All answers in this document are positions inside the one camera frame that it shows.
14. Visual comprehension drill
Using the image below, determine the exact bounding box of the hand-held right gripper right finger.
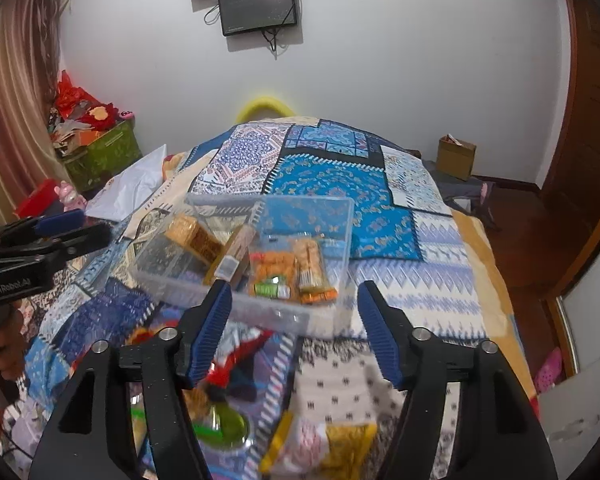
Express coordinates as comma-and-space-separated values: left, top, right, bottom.
357, 280, 561, 480

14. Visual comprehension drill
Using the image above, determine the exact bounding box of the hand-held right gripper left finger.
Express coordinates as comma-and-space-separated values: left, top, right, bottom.
27, 280, 233, 480

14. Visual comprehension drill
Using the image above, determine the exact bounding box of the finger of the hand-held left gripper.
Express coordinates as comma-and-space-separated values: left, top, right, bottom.
0, 223, 114, 267
0, 210, 87, 252

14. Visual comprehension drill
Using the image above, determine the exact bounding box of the clear plastic container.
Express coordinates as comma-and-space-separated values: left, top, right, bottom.
129, 194, 356, 337

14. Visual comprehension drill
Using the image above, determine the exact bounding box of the person's left hand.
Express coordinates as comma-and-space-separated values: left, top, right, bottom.
0, 305, 32, 382

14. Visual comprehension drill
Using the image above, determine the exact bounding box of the pink toy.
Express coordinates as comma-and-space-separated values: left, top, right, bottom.
54, 182, 88, 213

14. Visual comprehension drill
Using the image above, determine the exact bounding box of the red plastic item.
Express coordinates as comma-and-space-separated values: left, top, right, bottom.
17, 179, 62, 219

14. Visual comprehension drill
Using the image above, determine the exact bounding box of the red snack packet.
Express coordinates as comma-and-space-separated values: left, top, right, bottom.
207, 329, 277, 393

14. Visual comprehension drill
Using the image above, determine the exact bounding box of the white pillow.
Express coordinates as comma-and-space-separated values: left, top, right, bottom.
86, 144, 169, 223

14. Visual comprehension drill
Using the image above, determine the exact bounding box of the green storage box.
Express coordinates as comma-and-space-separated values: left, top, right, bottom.
60, 119, 143, 193

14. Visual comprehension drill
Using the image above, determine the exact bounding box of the long brown snack bar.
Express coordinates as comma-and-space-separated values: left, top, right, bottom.
204, 224, 259, 284

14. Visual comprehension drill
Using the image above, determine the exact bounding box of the orange snack packet green label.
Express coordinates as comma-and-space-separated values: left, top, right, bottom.
247, 249, 299, 299

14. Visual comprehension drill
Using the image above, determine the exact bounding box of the orange striped snack bar packet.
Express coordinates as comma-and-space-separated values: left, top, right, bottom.
294, 236, 339, 306

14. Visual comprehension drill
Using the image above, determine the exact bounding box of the brown orange snack box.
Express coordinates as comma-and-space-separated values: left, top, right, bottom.
164, 214, 222, 267

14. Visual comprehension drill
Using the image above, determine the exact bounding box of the green storage crate with clutter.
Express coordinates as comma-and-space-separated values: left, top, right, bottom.
47, 70, 136, 158

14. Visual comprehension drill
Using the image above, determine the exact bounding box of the yellow white snack packet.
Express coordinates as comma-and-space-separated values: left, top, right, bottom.
259, 411, 379, 480

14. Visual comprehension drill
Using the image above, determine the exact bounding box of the brown striped curtain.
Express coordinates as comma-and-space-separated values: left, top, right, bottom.
0, 0, 71, 228

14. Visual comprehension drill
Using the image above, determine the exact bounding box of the grey cloth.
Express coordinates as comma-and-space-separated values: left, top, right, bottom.
422, 159, 501, 232

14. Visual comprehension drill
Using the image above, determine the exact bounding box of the pink slipper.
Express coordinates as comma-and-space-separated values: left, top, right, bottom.
534, 347, 564, 394

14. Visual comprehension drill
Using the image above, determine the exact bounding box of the cardboard box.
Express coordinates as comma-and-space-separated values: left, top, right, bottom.
436, 134, 478, 182

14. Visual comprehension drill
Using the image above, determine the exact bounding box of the white cabinet panel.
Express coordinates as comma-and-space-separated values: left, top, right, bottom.
536, 240, 600, 463

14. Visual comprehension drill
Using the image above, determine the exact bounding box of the wooden door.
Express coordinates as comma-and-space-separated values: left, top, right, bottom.
540, 0, 600, 306

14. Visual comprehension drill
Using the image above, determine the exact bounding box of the yellow ring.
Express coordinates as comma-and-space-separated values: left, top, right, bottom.
235, 91, 297, 124

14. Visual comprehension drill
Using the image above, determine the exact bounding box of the small black wall monitor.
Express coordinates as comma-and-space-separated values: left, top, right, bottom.
217, 0, 299, 37

